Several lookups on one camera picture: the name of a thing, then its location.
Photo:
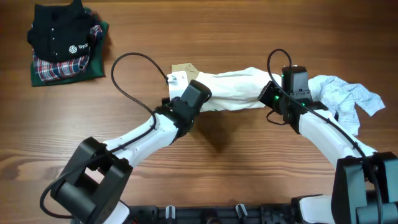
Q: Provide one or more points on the light blue patterned shirt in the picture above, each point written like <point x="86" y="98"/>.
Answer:
<point x="341" y="97"/>

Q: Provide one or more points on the red plaid folded shirt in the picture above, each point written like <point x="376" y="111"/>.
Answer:
<point x="66" y="44"/>

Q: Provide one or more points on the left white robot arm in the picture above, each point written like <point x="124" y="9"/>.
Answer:
<point x="92" y="182"/>

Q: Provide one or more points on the beige and tan shirt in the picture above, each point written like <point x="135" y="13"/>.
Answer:
<point x="232" y="91"/>

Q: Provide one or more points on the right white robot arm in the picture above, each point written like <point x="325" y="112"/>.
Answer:
<point x="365" y="183"/>

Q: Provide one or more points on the green folded shirt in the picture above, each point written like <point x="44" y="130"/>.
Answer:
<point x="87" y="67"/>

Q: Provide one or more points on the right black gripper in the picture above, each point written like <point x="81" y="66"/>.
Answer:
<point x="264" y="97"/>

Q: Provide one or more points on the black folded polo shirt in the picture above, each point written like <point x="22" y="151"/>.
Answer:
<point x="61" y="33"/>

